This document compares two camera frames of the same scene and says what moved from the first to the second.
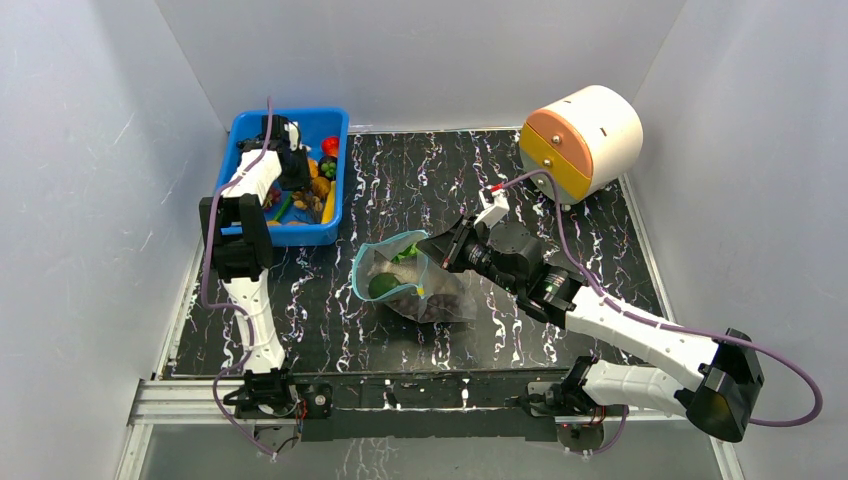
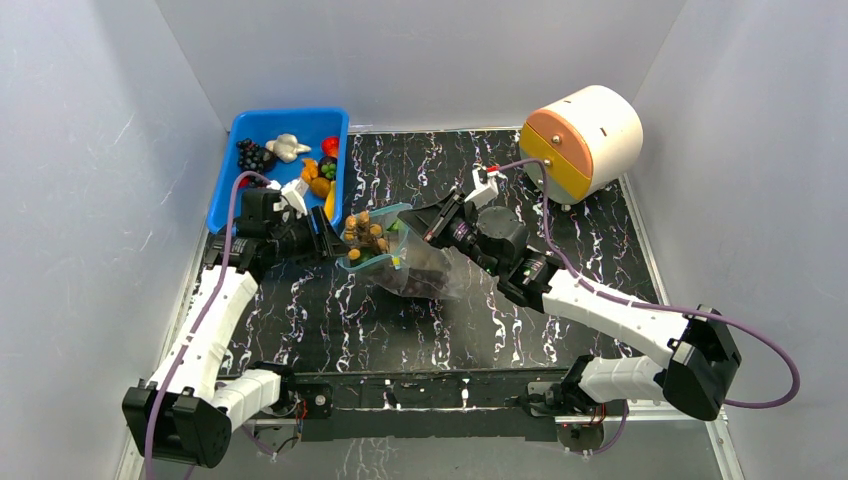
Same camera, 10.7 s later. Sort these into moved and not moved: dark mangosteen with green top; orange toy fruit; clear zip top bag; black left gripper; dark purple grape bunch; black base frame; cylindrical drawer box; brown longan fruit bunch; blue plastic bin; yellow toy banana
Moved: dark purple grape bunch; black left gripper; clear zip top bag; brown longan fruit bunch
Not moved: cylindrical drawer box; yellow toy banana; orange toy fruit; blue plastic bin; dark mangosteen with green top; black base frame
